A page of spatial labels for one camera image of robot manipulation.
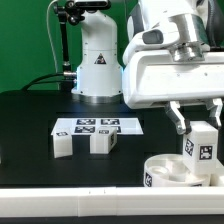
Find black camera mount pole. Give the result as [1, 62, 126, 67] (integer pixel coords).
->
[54, 1, 84, 92]

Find white front fence rail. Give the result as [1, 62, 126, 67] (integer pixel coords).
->
[0, 187, 224, 218]

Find black mounted camera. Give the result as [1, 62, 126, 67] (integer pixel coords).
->
[74, 0, 110, 9]

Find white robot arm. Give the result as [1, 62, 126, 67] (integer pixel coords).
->
[73, 0, 224, 134]

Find white cable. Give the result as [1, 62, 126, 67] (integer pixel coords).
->
[46, 0, 60, 74]

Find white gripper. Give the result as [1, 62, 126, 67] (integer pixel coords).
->
[122, 50, 224, 135]

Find black cable bundle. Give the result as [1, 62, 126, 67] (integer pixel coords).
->
[21, 72, 78, 92]

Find white marker sheet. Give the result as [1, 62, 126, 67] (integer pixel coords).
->
[51, 118, 143, 135]

